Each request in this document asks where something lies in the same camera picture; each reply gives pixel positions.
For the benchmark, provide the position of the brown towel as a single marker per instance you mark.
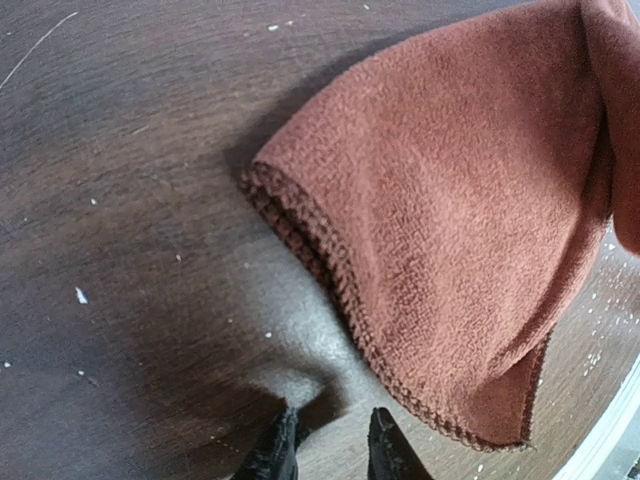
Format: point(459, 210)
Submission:
point(451, 192)

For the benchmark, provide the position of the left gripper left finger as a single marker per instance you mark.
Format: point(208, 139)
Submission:
point(274, 455)

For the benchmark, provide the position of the aluminium front rail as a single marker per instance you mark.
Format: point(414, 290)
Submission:
point(595, 434)

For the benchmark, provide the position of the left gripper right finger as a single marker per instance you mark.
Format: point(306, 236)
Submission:
point(391, 457)

